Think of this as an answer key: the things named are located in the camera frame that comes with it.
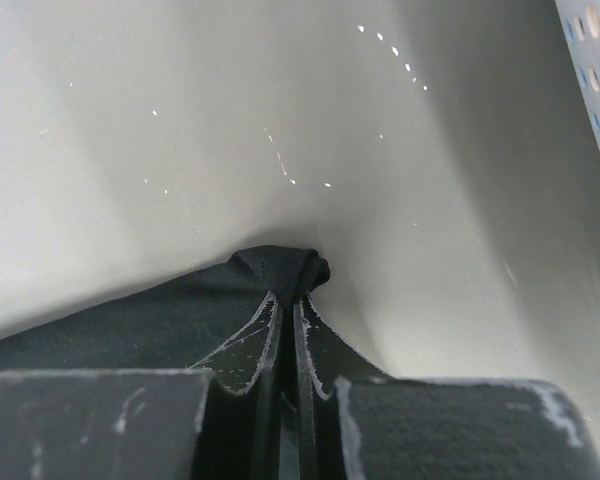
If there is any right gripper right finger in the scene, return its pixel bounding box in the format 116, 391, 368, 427
293, 297, 600, 479

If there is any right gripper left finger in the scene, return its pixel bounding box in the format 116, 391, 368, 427
0, 295, 280, 479

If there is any black t-shirt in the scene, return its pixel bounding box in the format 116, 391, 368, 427
0, 244, 381, 480

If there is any white plastic basket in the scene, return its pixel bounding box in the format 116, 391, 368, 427
555, 0, 600, 152

